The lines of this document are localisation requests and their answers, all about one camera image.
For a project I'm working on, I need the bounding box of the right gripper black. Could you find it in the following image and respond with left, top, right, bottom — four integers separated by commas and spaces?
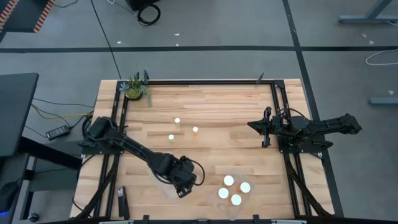
248, 106, 290, 149

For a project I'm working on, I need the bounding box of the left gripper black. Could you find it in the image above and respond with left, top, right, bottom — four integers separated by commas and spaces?
172, 155, 198, 199

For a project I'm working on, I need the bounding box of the clear plastic bin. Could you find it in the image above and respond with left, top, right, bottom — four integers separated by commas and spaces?
146, 151, 193, 202
208, 167, 257, 222

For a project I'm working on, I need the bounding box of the black rectangular device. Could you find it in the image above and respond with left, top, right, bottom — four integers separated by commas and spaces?
116, 185, 131, 220

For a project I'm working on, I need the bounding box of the potted succulent plant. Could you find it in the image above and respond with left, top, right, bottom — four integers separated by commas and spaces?
119, 73, 153, 108

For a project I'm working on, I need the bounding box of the short grey table foot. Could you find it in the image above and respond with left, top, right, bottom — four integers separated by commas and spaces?
369, 96, 398, 106

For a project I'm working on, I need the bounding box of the black power adapter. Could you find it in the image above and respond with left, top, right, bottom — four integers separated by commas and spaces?
45, 124, 71, 141

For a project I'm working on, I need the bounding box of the long grey table foot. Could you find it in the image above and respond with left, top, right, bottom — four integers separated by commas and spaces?
338, 0, 398, 25

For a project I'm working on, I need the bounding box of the black floor box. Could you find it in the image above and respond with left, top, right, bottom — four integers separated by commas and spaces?
126, 0, 161, 12

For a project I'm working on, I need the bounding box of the black computer mouse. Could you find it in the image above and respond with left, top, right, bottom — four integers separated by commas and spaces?
0, 181, 19, 214

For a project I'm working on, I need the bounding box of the black desk top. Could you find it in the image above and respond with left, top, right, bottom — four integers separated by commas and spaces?
0, 72, 40, 158

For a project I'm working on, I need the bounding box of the black mat with orange stripes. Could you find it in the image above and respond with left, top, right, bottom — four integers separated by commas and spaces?
0, 0, 56, 34

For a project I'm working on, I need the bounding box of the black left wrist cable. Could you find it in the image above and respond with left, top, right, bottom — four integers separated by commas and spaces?
185, 157, 206, 187

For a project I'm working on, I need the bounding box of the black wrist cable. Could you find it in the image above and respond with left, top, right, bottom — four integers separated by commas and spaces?
277, 106, 308, 121
185, 157, 206, 187

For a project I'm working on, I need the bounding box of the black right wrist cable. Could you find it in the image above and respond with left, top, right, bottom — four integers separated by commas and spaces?
277, 106, 308, 121

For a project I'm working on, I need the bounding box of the black aluminium table frame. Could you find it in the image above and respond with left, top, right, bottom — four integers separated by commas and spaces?
74, 70, 335, 224

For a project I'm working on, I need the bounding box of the white floor cable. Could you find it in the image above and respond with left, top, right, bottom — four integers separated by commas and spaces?
365, 48, 398, 67

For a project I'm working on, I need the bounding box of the black power cable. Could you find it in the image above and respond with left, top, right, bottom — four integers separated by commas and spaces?
32, 98, 95, 109

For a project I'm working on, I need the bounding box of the yellow cable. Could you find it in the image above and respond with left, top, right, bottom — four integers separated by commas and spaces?
30, 103, 94, 121

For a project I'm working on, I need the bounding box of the long thin black cable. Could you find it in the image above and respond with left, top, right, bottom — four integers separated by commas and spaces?
90, 0, 122, 80

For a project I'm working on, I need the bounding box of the coiled black cable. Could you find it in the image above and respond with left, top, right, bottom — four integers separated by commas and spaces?
137, 2, 162, 27

